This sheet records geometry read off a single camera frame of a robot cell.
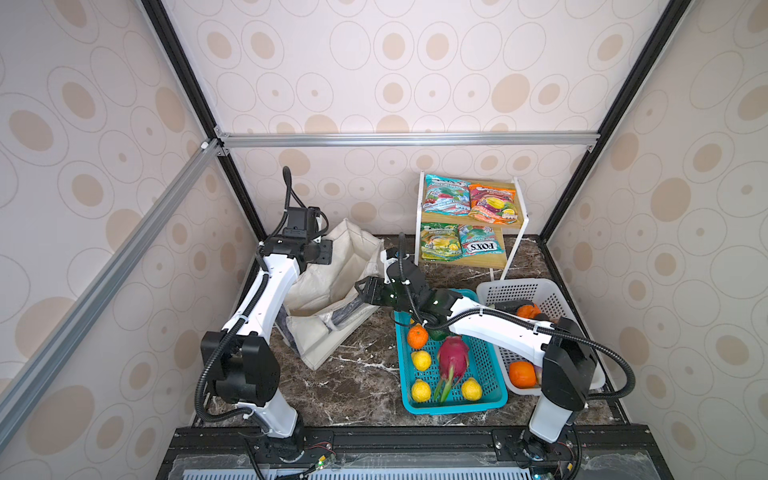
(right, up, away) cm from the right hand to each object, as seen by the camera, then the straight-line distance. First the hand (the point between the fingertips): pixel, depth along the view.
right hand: (361, 286), depth 78 cm
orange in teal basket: (+16, -16, +10) cm, 24 cm away
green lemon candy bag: (+23, +13, +15) cm, 31 cm away
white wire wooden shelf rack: (+29, +17, +2) cm, 34 cm away
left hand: (-11, +12, +6) cm, 18 cm away
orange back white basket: (+50, -9, +14) cm, 53 cm away
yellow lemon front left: (+16, -27, 0) cm, 32 cm away
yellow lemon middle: (+16, -21, +6) cm, 27 cm away
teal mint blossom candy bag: (+23, +24, +2) cm, 33 cm away
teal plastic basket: (+33, -22, +5) cm, 40 cm away
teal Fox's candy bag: (+36, +13, +17) cm, 42 cm away
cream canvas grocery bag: (-13, -1, +6) cm, 14 cm away
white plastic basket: (+55, -6, +20) cm, 59 cm away
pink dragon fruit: (+25, -19, +4) cm, 32 cm away
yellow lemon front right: (+29, -27, +1) cm, 40 cm away
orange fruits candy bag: (+35, +22, 0) cm, 41 cm away
